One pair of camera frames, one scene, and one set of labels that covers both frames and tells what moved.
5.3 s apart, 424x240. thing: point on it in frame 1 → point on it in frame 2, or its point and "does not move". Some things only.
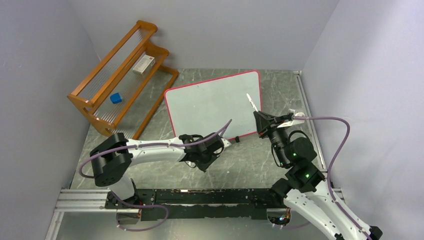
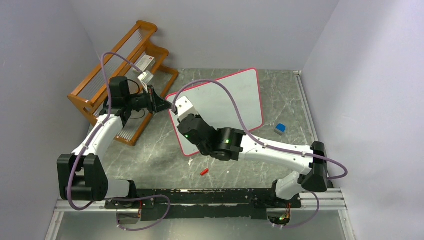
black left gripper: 203,166 → 156,103
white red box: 144,65 does not move
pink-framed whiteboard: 206,107 does not move
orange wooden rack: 123,91 does not move
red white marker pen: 251,102 → 175,110
